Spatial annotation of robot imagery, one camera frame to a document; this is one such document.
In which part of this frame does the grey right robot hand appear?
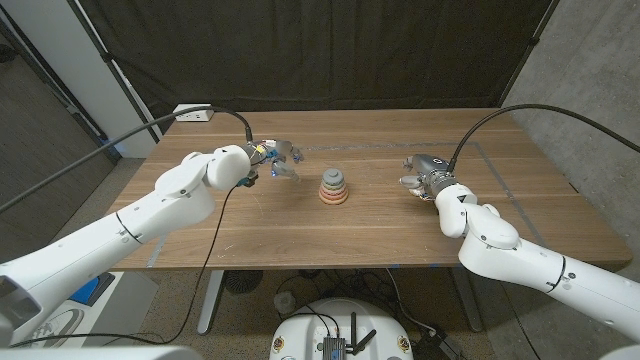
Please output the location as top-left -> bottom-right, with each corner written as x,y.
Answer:
399,153 -> 459,202

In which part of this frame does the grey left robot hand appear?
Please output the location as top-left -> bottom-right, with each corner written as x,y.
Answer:
237,139 -> 305,189

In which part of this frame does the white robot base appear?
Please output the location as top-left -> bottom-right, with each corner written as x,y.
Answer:
269,298 -> 414,360

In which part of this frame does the white power strip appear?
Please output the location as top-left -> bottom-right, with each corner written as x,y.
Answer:
172,103 -> 215,123

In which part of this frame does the black backdrop curtain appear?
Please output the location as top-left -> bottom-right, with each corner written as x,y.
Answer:
69,0 -> 560,135

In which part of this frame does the round black table foot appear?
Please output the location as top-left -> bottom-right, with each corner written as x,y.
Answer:
223,269 -> 264,295

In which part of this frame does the grey table leg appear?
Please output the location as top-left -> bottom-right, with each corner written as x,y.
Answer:
452,272 -> 484,334

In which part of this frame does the round grey floor object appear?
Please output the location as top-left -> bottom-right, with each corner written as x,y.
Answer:
273,292 -> 297,316

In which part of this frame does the white table leg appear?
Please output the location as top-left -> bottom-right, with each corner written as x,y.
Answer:
197,269 -> 226,336

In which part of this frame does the black backdrop stand pole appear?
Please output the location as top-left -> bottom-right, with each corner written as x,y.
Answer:
498,0 -> 560,108
66,0 -> 164,143

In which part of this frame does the black power adapter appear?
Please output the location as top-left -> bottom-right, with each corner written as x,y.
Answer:
414,329 -> 464,360

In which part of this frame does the grey radio box with antennas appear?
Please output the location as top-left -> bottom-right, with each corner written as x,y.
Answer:
322,312 -> 377,360

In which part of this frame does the blue foot pedal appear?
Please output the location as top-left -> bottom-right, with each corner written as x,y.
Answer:
69,272 -> 116,306

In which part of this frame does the white sneaker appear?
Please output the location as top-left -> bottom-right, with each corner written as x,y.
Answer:
27,308 -> 85,349

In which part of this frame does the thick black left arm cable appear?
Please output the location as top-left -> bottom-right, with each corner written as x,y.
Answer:
0,105 -> 254,215

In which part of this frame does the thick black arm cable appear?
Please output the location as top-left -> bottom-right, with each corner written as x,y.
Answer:
0,105 -> 254,215
447,103 -> 640,174

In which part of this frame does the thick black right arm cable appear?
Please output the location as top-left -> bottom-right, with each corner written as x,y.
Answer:
447,103 -> 640,174

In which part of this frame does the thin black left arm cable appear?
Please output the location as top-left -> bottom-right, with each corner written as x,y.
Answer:
9,185 -> 237,349

